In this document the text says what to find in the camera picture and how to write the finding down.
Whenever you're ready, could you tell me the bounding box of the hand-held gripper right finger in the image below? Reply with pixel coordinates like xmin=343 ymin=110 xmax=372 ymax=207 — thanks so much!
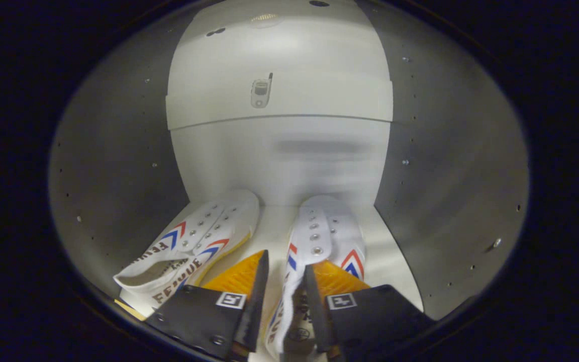
xmin=303 ymin=259 xmax=437 ymax=362

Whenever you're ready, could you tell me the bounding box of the white striped shoe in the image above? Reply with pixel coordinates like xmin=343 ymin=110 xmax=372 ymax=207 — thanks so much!
xmin=264 ymin=195 xmax=366 ymax=362
xmin=114 ymin=190 xmax=260 ymax=318

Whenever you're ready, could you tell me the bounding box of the grey shoe cabinet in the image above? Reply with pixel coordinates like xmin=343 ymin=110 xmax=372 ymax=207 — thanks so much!
xmin=48 ymin=0 xmax=530 ymax=362

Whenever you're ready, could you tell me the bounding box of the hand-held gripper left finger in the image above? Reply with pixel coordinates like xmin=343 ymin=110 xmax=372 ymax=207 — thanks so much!
xmin=145 ymin=249 xmax=270 ymax=361

